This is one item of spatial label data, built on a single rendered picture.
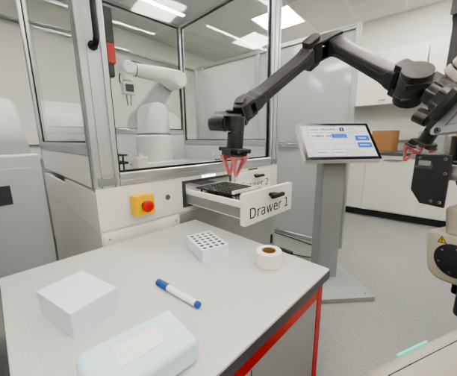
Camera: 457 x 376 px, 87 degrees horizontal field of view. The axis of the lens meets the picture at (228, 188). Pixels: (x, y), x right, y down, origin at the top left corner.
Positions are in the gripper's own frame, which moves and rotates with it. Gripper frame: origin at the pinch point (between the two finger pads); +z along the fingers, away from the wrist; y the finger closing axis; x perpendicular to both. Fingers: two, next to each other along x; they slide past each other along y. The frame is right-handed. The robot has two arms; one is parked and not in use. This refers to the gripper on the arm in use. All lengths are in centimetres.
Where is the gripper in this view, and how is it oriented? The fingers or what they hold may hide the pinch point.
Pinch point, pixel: (232, 173)
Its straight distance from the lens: 85.9
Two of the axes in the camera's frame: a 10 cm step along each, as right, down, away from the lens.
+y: -6.7, -2.3, 7.0
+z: -0.6, 9.6, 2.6
